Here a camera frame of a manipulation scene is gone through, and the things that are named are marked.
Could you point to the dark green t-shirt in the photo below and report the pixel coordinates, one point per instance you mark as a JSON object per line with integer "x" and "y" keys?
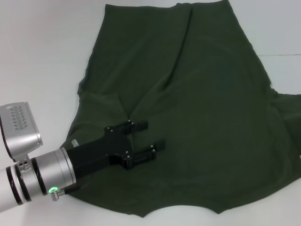
{"x": 200, "y": 106}

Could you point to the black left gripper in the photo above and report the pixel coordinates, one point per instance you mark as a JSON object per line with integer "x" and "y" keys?
{"x": 98, "y": 150}

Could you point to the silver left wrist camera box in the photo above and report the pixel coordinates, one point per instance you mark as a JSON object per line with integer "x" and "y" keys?
{"x": 21, "y": 131}

